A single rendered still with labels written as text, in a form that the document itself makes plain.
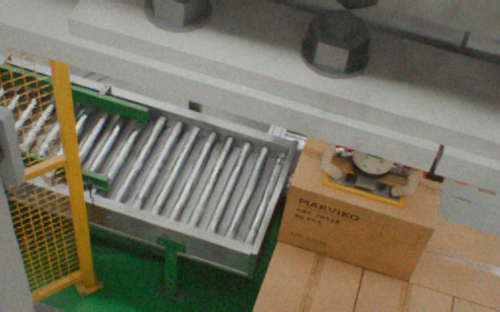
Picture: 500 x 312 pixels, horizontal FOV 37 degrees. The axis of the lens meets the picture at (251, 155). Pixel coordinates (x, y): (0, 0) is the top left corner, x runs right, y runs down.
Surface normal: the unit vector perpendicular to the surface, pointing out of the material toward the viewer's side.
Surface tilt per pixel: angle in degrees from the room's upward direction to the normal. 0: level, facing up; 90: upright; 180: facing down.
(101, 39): 90
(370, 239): 90
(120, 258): 0
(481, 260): 0
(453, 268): 0
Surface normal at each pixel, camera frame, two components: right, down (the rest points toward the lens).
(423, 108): 0.10, -0.64
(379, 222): -0.29, 0.71
